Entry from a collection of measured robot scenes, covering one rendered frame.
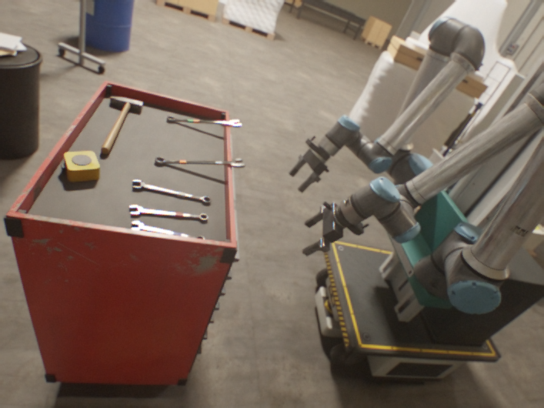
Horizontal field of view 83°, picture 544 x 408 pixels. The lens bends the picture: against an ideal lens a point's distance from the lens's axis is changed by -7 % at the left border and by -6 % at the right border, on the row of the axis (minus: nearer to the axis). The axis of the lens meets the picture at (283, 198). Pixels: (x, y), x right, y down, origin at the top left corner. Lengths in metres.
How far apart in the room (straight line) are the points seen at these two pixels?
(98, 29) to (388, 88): 3.40
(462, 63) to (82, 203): 1.31
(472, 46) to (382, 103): 2.73
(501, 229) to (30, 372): 1.71
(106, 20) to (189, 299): 3.92
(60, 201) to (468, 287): 1.12
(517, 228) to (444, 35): 0.81
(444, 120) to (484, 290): 3.27
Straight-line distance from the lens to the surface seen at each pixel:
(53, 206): 0.86
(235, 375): 1.65
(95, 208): 0.85
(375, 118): 4.14
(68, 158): 0.94
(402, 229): 1.04
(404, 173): 1.62
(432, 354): 1.81
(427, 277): 1.36
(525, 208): 1.04
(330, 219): 1.08
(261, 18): 8.08
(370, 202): 1.00
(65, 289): 0.93
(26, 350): 1.69
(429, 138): 4.30
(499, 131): 1.10
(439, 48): 1.52
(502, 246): 1.09
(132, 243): 0.76
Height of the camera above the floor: 1.48
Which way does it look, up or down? 34 degrees down
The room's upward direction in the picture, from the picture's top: 24 degrees clockwise
